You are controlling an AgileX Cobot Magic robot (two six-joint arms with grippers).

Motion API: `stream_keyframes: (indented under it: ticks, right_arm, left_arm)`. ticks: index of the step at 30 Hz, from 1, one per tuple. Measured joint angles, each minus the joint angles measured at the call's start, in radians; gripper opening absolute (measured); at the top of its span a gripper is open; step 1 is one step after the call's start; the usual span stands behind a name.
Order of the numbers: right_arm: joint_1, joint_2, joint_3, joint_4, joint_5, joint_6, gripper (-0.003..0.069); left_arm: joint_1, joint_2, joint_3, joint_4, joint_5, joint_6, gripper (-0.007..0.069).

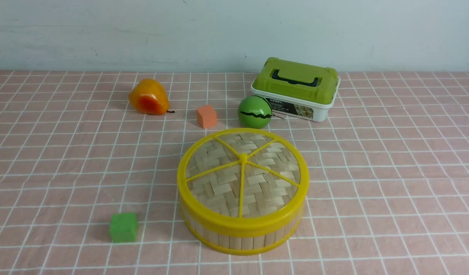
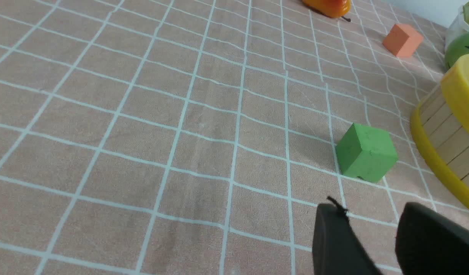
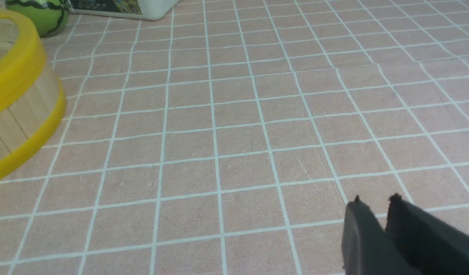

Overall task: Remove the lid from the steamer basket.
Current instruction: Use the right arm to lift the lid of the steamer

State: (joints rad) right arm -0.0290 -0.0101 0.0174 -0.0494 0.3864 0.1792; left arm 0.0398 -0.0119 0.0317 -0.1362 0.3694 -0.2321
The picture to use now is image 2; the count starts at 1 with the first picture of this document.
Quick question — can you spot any yellow rimmed bamboo steamer basket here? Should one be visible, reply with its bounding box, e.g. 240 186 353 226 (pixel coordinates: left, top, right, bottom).
410 85 469 209

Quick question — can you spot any green lidded plastic box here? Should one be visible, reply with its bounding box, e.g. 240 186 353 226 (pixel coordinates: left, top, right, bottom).
445 1 469 48

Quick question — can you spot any orange foam cube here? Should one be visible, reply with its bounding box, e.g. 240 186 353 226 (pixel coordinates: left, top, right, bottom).
382 23 424 58

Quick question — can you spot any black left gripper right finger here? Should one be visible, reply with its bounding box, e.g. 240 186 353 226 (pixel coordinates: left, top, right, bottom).
395 202 469 275

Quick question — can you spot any green foam cube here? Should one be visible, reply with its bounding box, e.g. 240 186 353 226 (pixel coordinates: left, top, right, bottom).
336 123 398 183

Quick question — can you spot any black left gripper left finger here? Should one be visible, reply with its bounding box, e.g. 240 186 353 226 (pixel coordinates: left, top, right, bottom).
312 197 382 275

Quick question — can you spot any pink grid tablecloth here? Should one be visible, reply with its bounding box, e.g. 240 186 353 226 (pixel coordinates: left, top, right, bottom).
0 0 469 275

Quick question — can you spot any orange toy pear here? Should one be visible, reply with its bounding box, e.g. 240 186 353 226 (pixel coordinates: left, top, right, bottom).
302 0 351 22

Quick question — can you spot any green toy watermelon ball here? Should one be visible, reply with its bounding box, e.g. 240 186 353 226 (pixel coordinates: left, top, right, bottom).
445 32 469 70

